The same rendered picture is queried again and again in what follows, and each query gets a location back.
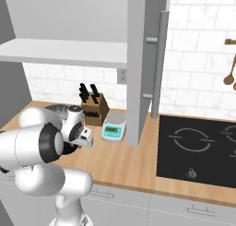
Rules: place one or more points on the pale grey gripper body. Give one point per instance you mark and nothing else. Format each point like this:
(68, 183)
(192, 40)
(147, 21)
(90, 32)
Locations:
(86, 141)

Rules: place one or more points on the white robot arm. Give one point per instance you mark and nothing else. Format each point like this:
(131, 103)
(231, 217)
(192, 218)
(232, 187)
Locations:
(27, 146)

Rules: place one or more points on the grey metal bowl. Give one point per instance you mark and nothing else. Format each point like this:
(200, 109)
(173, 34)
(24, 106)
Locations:
(58, 108)

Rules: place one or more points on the grey cabinet door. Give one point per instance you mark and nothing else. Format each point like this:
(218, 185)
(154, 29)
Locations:
(136, 66)

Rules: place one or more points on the white cabinet shelf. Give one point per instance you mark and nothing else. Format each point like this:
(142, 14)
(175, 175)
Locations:
(67, 53)

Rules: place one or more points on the white teal kitchen scale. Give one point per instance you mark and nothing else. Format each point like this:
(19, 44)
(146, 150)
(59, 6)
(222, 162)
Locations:
(113, 129)

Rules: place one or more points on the wooden knife block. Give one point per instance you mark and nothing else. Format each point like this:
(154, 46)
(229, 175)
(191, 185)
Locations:
(97, 111)

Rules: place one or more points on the grey drawer front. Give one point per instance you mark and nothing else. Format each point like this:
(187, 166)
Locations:
(190, 212)
(120, 208)

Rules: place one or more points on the grey hob knob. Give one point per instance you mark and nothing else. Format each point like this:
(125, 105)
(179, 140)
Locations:
(192, 173)

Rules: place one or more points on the black hob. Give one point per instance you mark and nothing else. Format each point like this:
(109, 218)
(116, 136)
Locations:
(196, 149)

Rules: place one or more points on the hanging wooden spoon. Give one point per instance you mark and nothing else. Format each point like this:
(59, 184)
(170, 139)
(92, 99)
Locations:
(229, 77)

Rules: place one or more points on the hanging wooden utensil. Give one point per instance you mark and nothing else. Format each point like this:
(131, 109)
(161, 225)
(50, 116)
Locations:
(234, 86)

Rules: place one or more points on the grey wall outlet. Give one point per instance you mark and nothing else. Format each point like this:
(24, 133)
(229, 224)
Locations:
(122, 76)

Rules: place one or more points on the grey open wall cabinet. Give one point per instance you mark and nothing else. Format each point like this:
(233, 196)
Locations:
(61, 14)

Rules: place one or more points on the wooden utensil rail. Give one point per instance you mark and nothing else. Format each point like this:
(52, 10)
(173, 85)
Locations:
(231, 41)

